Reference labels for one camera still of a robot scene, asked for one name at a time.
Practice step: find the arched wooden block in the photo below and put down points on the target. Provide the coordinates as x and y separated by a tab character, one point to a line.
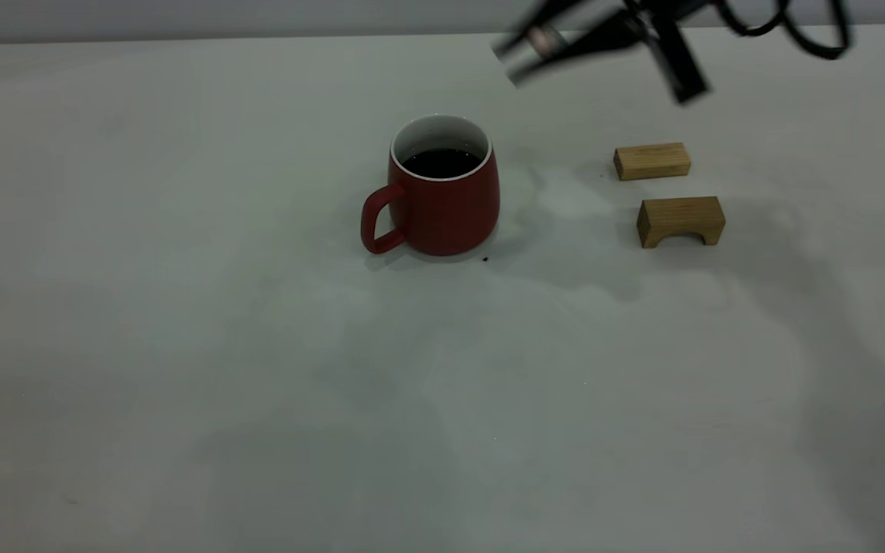
681	213

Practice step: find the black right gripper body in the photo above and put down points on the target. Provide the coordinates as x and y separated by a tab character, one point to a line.
677	61

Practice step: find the flat wooden block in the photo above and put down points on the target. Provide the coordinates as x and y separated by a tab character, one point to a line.
651	161

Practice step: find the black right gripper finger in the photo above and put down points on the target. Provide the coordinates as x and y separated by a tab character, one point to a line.
554	11
604	38

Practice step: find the red ceramic cup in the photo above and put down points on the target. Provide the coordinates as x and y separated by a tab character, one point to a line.
450	215

